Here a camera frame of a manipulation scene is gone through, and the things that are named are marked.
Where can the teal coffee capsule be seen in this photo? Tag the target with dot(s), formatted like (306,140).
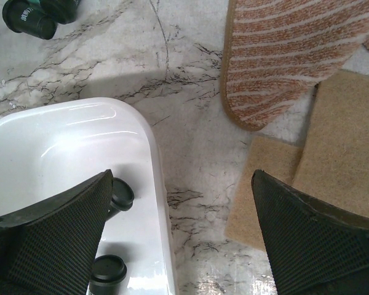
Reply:
(62,11)

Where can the striped brown mat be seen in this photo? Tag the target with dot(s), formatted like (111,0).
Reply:
(276,51)

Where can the white storage basket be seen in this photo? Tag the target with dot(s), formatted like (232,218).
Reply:
(48,150)

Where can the black coffee capsule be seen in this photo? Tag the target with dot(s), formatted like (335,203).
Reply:
(22,17)
(122,198)
(108,272)

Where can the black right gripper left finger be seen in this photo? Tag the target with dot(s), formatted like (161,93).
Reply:
(49,247)

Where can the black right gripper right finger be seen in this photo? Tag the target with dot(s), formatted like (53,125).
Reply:
(313,247)

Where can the tan scouring pad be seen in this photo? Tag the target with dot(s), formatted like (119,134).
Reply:
(333,165)

